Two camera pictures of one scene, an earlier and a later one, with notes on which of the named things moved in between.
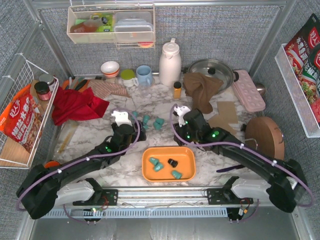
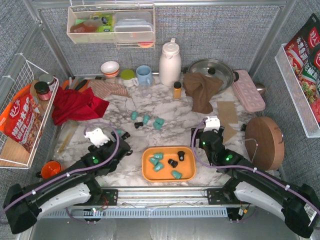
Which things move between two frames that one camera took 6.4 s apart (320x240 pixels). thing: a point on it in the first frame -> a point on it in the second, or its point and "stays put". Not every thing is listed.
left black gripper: (139, 131) -> (119, 142)
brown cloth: (200, 88) stays put
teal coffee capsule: (154, 160) stays put
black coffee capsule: (173, 162) stays put
